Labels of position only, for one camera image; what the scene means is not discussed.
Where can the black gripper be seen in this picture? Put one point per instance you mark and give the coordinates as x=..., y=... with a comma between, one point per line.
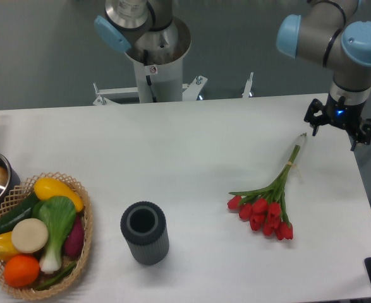
x=343, y=110

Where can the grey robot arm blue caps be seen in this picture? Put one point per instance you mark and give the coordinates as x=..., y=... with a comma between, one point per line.
x=327, y=37

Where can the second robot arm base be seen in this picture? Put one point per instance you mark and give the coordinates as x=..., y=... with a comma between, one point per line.
x=149, y=34

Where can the red tulip bouquet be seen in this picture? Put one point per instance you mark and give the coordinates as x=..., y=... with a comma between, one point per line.
x=265, y=208

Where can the dark grey ribbed vase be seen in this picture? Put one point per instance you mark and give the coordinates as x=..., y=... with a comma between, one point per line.
x=144, y=227

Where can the purple sweet potato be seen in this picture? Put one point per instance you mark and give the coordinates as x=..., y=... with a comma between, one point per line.
x=74, y=243

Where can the green bok choy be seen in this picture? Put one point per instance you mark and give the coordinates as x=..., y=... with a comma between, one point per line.
x=58, y=214

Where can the yellow squash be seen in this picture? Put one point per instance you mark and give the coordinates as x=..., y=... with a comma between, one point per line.
x=46, y=188

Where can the woven wicker basket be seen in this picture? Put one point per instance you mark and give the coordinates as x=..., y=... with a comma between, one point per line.
x=17, y=195

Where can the beige round disc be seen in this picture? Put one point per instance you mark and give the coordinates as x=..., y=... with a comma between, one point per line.
x=29, y=235

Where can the green cucumber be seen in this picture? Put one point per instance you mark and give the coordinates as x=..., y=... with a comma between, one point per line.
x=21, y=211

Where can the orange fruit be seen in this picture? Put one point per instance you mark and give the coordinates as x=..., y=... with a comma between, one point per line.
x=21, y=270

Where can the yellow bell pepper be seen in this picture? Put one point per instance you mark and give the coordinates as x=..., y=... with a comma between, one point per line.
x=7, y=249

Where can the white metal mounting frame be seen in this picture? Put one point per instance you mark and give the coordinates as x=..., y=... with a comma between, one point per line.
x=152, y=92

